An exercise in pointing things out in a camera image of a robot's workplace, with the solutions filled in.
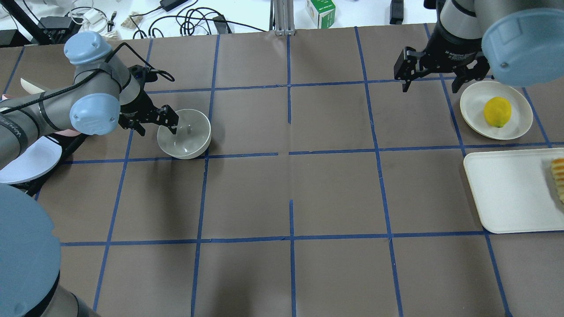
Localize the black dish rack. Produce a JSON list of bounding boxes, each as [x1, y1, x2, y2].
[[0, 134, 88, 196]]

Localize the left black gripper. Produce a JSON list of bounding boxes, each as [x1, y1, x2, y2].
[[118, 89, 179, 137]]

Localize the green white box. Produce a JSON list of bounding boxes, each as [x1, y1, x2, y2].
[[305, 0, 336, 29]]

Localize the black power adapter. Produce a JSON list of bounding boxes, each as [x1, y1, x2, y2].
[[159, 0, 188, 12]]

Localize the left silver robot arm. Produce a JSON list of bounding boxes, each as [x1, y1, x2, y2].
[[1, 31, 178, 317]]

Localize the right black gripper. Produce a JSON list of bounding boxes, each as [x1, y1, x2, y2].
[[393, 22, 490, 93]]

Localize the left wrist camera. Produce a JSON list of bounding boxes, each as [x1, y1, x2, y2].
[[128, 65, 158, 86]]

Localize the lavender plate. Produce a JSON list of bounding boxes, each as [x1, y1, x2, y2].
[[0, 136, 62, 184]]

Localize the cream rectangular tray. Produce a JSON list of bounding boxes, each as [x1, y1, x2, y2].
[[463, 148, 564, 233]]

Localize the white ceramic bowl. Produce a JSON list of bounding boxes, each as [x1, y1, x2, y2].
[[156, 109, 212, 160]]

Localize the sliced yellow fruit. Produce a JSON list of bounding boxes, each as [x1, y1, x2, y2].
[[550, 157, 564, 203]]

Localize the yellow lemon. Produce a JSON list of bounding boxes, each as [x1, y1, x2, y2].
[[483, 96, 512, 128]]

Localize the cream round plate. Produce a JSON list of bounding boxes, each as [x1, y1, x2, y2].
[[460, 81, 533, 140]]

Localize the cream plate in rack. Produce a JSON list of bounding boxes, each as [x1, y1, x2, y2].
[[20, 77, 49, 95]]

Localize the aluminium frame post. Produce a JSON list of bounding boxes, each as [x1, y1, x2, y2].
[[270, 0, 295, 36]]

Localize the pink plate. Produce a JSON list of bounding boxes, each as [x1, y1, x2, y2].
[[1, 94, 81, 136]]

